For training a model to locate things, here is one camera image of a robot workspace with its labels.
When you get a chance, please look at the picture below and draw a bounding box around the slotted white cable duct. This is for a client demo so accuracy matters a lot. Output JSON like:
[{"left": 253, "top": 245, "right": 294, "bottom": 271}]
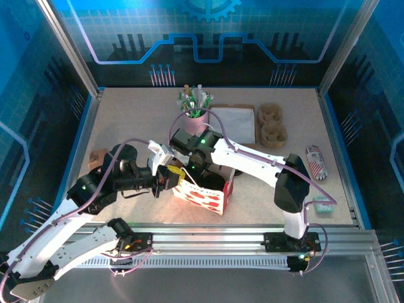
[{"left": 74, "top": 254, "right": 293, "bottom": 271}]

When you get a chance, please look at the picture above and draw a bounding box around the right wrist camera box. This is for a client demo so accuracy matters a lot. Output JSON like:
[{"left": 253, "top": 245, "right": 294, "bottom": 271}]
[{"left": 169, "top": 128, "right": 194, "bottom": 158}]

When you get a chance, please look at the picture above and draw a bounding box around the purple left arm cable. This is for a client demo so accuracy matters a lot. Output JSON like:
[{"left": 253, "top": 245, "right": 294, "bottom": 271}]
[{"left": 0, "top": 138, "right": 155, "bottom": 299}]

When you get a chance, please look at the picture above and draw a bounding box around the small black control board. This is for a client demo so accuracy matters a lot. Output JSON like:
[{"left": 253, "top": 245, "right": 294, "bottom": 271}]
[
  {"left": 109, "top": 251, "right": 133, "bottom": 266},
  {"left": 286, "top": 254, "right": 313, "bottom": 274}
]

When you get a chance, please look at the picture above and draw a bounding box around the striped red white packet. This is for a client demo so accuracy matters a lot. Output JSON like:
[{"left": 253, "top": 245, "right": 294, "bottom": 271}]
[{"left": 305, "top": 145, "right": 329, "bottom": 181}]

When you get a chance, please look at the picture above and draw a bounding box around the pink straw holder cup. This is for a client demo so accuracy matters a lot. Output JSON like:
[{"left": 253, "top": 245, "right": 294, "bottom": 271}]
[{"left": 184, "top": 109, "right": 210, "bottom": 135}]

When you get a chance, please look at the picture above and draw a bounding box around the red and white gift bag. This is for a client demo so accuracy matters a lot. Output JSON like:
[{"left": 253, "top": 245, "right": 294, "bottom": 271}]
[{"left": 170, "top": 124, "right": 236, "bottom": 217}]

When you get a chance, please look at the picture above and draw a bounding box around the aluminium frame post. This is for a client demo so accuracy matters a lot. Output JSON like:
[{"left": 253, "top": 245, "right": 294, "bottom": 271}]
[
  {"left": 318, "top": 0, "right": 381, "bottom": 97},
  {"left": 35, "top": 0, "right": 104, "bottom": 97}
]

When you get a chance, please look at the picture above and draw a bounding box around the brown cardboard napkin box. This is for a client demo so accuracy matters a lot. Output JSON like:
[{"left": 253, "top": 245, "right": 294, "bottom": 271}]
[{"left": 208, "top": 104, "right": 257, "bottom": 146}]

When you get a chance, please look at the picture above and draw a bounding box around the small brown box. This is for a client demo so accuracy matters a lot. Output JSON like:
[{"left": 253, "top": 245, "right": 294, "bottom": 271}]
[{"left": 88, "top": 148, "right": 110, "bottom": 171}]

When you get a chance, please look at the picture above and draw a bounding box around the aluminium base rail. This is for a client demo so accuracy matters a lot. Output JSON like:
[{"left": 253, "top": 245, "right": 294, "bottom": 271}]
[{"left": 62, "top": 222, "right": 378, "bottom": 257}]

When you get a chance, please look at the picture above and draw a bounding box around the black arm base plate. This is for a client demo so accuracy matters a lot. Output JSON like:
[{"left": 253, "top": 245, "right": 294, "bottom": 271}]
[
  {"left": 107, "top": 232, "right": 155, "bottom": 253},
  {"left": 263, "top": 232, "right": 322, "bottom": 253}
]

